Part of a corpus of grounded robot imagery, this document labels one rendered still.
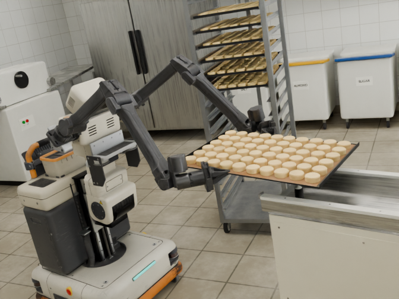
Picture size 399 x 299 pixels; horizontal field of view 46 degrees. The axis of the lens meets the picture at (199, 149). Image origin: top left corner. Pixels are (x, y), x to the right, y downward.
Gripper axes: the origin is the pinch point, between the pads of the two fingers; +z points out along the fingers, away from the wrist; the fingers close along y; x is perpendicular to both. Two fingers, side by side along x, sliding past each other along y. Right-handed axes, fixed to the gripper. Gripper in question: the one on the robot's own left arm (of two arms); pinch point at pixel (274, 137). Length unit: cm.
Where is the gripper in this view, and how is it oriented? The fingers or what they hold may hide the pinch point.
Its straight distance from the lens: 202.9
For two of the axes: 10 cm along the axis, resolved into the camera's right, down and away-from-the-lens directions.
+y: 1.6, 9.3, 3.4
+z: 1.7, 3.1, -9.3
